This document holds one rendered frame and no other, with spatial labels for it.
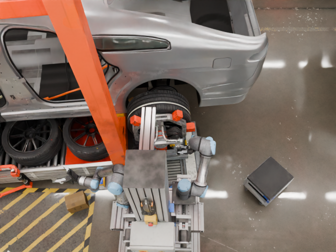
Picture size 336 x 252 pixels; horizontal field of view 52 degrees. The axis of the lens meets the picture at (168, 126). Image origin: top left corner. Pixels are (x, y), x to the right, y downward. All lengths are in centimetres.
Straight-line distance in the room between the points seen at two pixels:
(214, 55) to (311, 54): 265
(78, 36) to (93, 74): 36
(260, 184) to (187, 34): 185
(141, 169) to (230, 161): 239
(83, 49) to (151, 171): 86
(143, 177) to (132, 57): 133
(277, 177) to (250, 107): 119
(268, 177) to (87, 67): 244
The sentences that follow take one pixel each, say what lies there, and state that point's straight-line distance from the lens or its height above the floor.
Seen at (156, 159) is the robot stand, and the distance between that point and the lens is 211.
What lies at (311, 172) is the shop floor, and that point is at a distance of 454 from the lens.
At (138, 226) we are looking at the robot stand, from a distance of 281.
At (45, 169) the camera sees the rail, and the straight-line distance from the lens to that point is 413.
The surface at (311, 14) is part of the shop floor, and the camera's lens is 617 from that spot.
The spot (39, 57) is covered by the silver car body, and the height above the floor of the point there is 89.
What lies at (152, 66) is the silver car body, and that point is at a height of 151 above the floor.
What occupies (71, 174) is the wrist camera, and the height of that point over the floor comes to 130.
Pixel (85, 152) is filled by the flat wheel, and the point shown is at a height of 50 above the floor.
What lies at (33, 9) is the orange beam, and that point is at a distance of 209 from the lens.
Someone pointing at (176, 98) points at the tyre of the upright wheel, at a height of 111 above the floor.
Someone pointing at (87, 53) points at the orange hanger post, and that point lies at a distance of 225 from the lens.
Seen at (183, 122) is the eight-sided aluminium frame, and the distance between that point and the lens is 343.
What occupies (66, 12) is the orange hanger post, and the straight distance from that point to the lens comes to 203.
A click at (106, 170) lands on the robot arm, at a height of 129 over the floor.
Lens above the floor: 395
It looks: 61 degrees down
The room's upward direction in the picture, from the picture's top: 3 degrees counter-clockwise
